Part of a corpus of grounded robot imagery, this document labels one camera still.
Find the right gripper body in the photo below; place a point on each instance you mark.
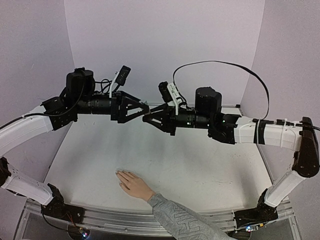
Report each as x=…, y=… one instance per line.
x=171, y=120

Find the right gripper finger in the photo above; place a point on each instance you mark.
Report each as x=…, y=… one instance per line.
x=163, y=125
x=159, y=110

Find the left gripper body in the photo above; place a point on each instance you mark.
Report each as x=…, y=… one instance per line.
x=86, y=106

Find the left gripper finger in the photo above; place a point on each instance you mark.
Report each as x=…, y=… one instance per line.
x=124, y=116
x=131, y=102

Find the green nail polish bottle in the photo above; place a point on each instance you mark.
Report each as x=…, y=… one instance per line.
x=146, y=114

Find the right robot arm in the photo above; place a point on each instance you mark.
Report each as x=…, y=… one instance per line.
x=298, y=136

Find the grey sleeved forearm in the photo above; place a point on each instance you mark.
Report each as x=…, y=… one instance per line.
x=183, y=223

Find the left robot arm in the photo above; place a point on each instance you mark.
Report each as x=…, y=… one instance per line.
x=50, y=116

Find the person's hand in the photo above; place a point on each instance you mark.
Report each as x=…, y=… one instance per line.
x=134, y=186

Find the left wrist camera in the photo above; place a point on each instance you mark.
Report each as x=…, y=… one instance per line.
x=119, y=79

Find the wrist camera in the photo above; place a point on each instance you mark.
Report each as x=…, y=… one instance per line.
x=171, y=96
x=119, y=79

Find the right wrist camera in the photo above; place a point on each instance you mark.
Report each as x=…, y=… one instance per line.
x=171, y=96

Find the aluminium front rail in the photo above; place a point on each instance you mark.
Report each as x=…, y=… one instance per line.
x=98, y=224

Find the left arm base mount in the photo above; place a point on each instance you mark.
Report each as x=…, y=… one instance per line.
x=58, y=209

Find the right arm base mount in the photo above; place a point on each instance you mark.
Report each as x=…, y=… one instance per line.
x=260, y=214

